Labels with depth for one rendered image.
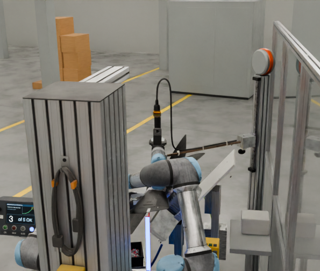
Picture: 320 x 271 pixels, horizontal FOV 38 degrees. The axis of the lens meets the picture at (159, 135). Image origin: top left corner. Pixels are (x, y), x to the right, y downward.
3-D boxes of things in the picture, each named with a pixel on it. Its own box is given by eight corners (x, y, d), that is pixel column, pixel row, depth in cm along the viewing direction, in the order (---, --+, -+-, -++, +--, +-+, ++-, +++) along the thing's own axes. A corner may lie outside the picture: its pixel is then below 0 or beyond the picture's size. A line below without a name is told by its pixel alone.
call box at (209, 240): (219, 255, 249) (219, 237, 245) (218, 265, 239) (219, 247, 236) (189, 252, 251) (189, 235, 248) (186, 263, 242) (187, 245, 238)
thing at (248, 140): (249, 144, 303) (250, 131, 300) (256, 147, 297) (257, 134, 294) (236, 146, 298) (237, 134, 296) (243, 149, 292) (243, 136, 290)
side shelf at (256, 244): (267, 225, 305) (268, 221, 304) (271, 256, 272) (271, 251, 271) (230, 223, 309) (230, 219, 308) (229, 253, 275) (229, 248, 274)
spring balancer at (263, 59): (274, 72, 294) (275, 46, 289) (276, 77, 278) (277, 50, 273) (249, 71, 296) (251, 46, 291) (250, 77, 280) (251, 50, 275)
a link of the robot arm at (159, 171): (147, 189, 195) (124, 193, 242) (171, 185, 198) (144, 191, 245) (142, 161, 197) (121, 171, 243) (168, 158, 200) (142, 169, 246)
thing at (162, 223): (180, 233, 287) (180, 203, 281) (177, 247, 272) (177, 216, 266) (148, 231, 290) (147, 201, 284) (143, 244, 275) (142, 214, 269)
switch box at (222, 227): (226, 252, 314) (227, 223, 307) (225, 260, 305) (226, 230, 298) (203, 251, 316) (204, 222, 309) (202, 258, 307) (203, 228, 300)
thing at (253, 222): (267, 223, 302) (268, 208, 299) (268, 236, 287) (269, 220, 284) (240, 221, 305) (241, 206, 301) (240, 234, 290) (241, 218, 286)
